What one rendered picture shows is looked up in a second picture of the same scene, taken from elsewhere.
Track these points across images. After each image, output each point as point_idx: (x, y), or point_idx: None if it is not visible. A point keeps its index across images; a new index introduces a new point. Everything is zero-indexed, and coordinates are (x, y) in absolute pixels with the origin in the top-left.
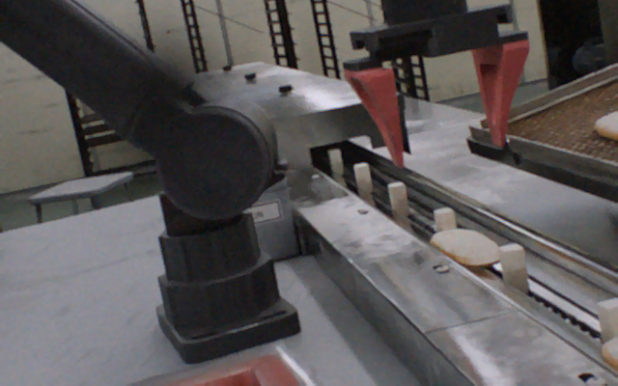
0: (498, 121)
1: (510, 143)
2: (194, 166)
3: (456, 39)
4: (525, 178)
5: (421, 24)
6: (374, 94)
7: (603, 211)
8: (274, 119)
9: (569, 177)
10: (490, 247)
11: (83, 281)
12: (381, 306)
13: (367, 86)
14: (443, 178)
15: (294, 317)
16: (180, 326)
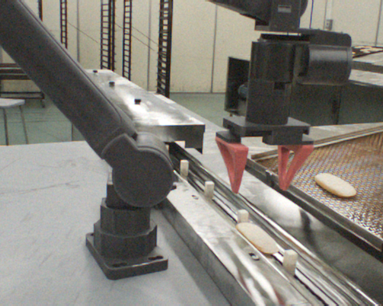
0: (287, 178)
1: (271, 175)
2: (133, 177)
3: (282, 138)
4: (259, 181)
5: (268, 127)
6: (236, 158)
7: (304, 215)
8: (140, 124)
9: (305, 205)
10: (272, 242)
11: (33, 197)
12: (224, 274)
13: (234, 154)
14: (217, 170)
15: (166, 261)
16: (103, 254)
